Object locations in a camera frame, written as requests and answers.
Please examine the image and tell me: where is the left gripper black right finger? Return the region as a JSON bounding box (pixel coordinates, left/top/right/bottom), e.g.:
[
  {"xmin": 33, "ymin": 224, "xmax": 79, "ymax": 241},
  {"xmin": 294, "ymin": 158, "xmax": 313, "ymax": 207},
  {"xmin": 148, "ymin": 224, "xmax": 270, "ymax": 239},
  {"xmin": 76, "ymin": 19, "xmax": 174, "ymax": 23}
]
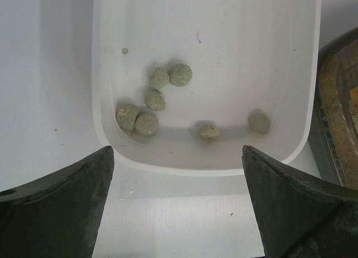
[{"xmin": 242, "ymin": 146, "xmax": 357, "ymax": 257}]

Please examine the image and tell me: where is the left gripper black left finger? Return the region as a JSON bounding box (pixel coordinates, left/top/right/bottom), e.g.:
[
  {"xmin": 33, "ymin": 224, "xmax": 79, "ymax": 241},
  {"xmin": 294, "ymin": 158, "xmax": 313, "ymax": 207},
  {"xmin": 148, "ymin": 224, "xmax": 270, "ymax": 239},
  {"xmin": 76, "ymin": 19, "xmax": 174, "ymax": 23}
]
[{"xmin": 1, "ymin": 146, "xmax": 114, "ymax": 257}]

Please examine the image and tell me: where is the dark brown litter box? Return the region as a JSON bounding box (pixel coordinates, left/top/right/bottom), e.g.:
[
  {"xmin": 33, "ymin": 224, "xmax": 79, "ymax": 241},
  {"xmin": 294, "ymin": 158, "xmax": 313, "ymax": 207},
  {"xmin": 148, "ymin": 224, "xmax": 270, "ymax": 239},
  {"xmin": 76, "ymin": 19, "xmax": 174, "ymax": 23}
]
[{"xmin": 308, "ymin": 28, "xmax": 357, "ymax": 189}]

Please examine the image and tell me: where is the white plastic tray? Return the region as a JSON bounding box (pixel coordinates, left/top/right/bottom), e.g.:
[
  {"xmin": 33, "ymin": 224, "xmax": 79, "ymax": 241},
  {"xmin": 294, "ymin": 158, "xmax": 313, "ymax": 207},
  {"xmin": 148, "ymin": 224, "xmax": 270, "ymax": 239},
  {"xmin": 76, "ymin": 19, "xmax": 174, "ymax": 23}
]
[{"xmin": 92, "ymin": 0, "xmax": 322, "ymax": 176}]

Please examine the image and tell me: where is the yellow litter scoop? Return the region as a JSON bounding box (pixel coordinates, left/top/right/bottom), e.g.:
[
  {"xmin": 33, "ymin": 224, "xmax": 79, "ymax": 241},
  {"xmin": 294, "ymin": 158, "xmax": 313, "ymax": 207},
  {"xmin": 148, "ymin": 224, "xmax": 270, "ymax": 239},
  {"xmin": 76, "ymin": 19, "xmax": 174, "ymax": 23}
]
[{"xmin": 348, "ymin": 86, "xmax": 358, "ymax": 107}]

